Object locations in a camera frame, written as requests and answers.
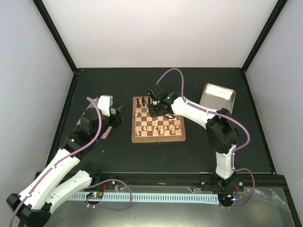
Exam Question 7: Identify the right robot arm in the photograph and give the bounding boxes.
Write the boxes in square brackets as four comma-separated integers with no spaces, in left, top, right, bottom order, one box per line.
[148,90,239,191]

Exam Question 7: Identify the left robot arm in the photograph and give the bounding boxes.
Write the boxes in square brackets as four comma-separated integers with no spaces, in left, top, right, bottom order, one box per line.
[6,106,124,227]

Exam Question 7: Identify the row of dark chess pieces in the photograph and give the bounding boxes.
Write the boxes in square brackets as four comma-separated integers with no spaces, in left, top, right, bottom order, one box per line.
[134,96,153,108]

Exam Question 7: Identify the wooden chess board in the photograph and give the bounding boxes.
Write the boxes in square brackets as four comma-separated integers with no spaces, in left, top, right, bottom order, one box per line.
[132,96,186,143]

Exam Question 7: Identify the small circuit board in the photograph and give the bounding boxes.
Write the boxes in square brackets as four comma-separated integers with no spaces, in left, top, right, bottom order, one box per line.
[87,192,103,200]

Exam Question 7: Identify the gold metal tin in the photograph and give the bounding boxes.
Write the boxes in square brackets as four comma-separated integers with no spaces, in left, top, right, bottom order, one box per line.
[199,83,236,113]

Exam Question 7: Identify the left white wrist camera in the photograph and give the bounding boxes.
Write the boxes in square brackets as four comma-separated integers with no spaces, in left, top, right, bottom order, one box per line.
[98,95,113,117]

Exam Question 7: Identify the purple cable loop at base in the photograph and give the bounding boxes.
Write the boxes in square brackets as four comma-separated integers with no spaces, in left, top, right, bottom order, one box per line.
[85,178,133,210]

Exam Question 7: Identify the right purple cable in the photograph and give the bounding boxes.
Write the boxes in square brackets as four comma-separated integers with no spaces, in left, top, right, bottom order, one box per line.
[156,68,256,210]

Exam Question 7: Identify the white slotted cable duct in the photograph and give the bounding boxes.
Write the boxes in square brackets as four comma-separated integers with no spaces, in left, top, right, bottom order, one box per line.
[69,192,219,205]

